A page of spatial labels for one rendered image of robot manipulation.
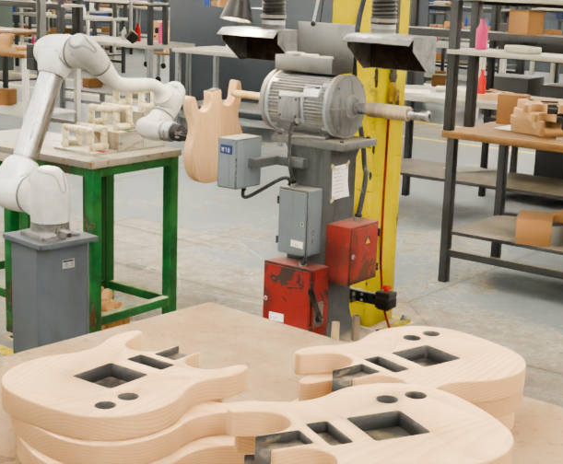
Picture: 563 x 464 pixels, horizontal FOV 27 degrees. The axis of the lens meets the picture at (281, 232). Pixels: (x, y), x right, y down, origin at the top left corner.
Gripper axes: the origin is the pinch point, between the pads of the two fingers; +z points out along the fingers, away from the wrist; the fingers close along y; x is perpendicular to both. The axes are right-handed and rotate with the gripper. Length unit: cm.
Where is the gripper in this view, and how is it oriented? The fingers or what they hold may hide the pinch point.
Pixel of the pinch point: (209, 137)
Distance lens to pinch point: 500.6
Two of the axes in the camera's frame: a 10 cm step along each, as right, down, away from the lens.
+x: -0.3, -9.5, -3.2
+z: 7.9, 1.7, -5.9
